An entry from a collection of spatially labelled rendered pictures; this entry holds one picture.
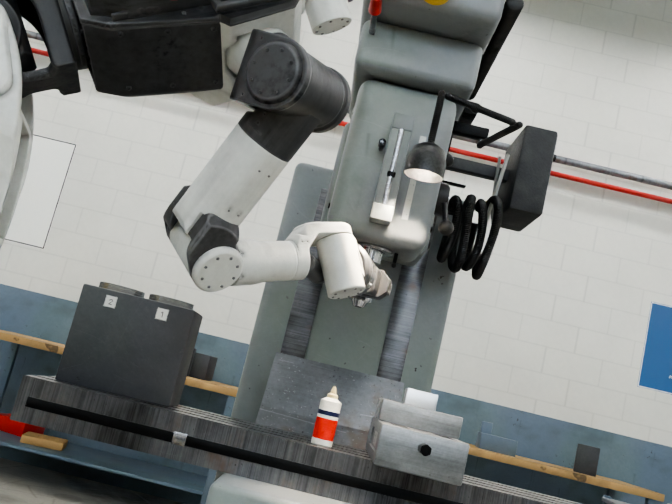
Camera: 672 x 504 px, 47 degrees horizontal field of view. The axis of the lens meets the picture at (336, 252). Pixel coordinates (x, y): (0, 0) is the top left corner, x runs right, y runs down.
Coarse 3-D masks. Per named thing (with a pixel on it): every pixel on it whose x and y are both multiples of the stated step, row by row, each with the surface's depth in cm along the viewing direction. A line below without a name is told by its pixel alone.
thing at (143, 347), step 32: (96, 288) 145; (128, 288) 148; (96, 320) 144; (128, 320) 145; (160, 320) 145; (192, 320) 145; (64, 352) 143; (96, 352) 143; (128, 352) 144; (160, 352) 144; (192, 352) 155; (96, 384) 142; (128, 384) 143; (160, 384) 143
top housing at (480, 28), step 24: (384, 0) 141; (408, 0) 140; (456, 0) 139; (480, 0) 139; (504, 0) 141; (360, 24) 157; (408, 24) 148; (432, 24) 146; (456, 24) 144; (480, 24) 141
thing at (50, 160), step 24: (48, 144) 590; (72, 144) 590; (48, 168) 586; (24, 192) 582; (48, 192) 583; (24, 216) 579; (48, 216) 580; (24, 240) 576; (648, 336) 573; (648, 360) 570; (648, 384) 567
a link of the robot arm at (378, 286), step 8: (376, 272) 142; (384, 272) 146; (376, 280) 142; (384, 280) 146; (368, 288) 139; (376, 288) 144; (384, 288) 145; (352, 296) 140; (368, 296) 146; (376, 296) 145; (384, 296) 147
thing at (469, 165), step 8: (456, 160) 187; (464, 160) 187; (448, 168) 187; (456, 168) 186; (464, 168) 186; (472, 168) 186; (480, 168) 186; (488, 168) 186; (480, 176) 188; (488, 176) 186; (504, 176) 186
